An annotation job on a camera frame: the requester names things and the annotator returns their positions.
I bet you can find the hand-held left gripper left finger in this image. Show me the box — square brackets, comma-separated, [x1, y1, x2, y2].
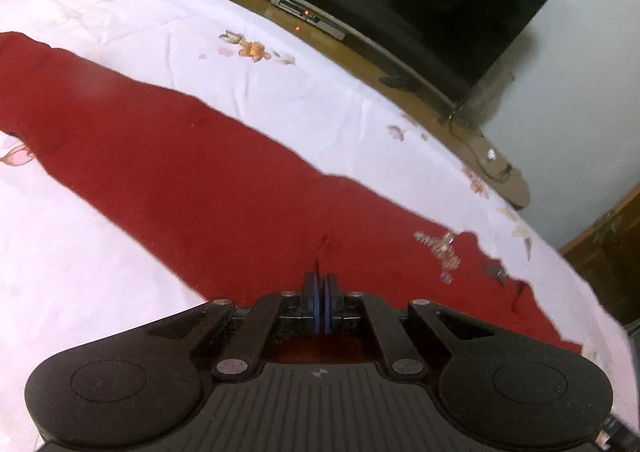
[145, 272, 321, 382]

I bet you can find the brown wooden door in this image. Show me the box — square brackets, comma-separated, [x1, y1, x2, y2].
[558, 181, 640, 329]

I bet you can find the red knit garment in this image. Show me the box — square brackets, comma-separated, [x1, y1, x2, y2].
[0, 30, 584, 366]

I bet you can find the wooden television cabinet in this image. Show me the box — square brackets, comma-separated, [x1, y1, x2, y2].
[95, 0, 531, 211]

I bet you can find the silver set-top box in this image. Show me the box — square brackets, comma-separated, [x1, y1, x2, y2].
[270, 0, 347, 40]

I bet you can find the black cable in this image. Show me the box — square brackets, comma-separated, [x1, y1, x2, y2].
[449, 116, 522, 181]

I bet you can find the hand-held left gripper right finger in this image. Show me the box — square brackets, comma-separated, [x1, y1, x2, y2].
[322, 273, 501, 379]

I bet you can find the white floral bedsheet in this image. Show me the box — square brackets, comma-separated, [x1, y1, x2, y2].
[0, 0, 640, 452]

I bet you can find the black television foot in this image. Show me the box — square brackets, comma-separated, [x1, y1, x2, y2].
[379, 74, 417, 90]

